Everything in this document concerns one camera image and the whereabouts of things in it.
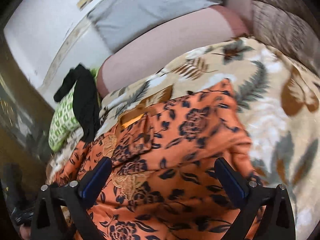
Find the orange black floral garment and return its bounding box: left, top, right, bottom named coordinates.
left=53, top=79, right=260, bottom=239

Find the green white patterned cloth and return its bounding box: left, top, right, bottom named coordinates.
left=48, top=68, right=101, bottom=152

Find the brown wooden ornate cabinet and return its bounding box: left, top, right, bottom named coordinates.
left=1, top=41, right=53, bottom=199

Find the beige leaf pattern blanket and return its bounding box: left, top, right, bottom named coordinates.
left=47, top=38, right=319, bottom=239

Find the white padded headboard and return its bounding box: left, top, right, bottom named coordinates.
left=37, top=17, right=112, bottom=109

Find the grey pillow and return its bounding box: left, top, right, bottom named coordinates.
left=87, top=0, right=222, bottom=53

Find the brown grey quilted blanket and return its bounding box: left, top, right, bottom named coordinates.
left=252, top=0, right=319, bottom=75

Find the pink bed sheet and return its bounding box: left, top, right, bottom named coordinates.
left=97, top=5, right=249, bottom=97

